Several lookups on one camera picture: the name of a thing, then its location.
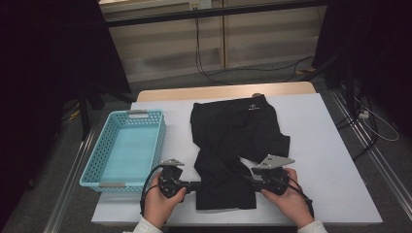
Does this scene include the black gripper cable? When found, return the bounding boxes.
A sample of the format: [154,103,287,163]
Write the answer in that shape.
[286,176,315,218]
[139,164,166,217]

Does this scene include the white wall socket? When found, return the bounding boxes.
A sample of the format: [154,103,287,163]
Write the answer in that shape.
[189,0,213,10]

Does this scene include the black wall cable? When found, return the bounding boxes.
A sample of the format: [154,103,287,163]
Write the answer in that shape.
[193,17,315,85]

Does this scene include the white table mat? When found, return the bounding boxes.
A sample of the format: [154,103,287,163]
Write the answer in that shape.
[91,92,383,226]

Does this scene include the black stand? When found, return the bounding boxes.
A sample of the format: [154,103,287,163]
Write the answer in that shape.
[77,83,137,142]
[304,52,358,115]

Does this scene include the black shorts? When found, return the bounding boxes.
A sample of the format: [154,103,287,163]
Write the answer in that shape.
[189,94,292,212]

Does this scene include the light blue plastic basket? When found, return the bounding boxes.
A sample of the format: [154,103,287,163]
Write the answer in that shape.
[79,109,167,194]

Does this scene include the black curtain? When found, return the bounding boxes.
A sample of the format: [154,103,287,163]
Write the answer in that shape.
[312,0,412,137]
[0,0,132,227]

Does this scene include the person's left hand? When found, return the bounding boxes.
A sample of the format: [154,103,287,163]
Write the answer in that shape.
[143,173,188,229]

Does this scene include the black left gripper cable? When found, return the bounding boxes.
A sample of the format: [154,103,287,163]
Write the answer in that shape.
[139,164,166,217]

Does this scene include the metal floor rail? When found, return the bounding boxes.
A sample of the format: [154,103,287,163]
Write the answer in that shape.
[329,88,412,221]
[43,129,96,233]

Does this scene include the white floor cable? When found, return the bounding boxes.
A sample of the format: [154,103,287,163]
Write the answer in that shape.
[354,96,400,143]

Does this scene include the person's right hand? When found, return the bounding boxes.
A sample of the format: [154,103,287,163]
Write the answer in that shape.
[260,168,315,229]

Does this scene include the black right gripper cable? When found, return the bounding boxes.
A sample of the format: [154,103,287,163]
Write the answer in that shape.
[286,176,315,218]

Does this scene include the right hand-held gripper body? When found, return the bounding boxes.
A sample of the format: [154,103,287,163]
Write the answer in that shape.
[251,153,296,196]

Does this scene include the black floor cable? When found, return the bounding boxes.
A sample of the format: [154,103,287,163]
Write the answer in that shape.
[334,86,380,161]

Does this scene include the black horizontal bar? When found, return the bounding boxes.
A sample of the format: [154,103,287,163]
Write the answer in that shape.
[105,0,328,28]

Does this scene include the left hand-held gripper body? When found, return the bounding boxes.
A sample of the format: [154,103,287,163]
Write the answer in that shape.
[157,158,192,199]

